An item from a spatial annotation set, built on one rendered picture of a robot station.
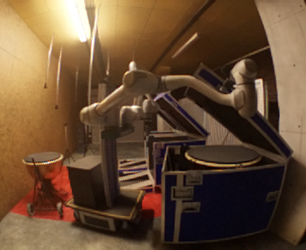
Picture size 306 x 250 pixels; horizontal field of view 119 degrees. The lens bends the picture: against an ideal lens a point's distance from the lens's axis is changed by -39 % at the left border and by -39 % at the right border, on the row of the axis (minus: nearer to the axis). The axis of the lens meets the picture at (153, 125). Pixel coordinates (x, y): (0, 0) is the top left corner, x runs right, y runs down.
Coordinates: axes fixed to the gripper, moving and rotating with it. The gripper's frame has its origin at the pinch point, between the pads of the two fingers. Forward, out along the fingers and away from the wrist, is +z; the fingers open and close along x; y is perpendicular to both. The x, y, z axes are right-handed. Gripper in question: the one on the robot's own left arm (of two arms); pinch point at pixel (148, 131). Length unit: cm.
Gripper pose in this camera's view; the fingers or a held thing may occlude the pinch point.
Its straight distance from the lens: 172.4
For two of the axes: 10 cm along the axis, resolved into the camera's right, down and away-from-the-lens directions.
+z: 0.2, 10.0, 0.5
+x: 1.3, -0.5, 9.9
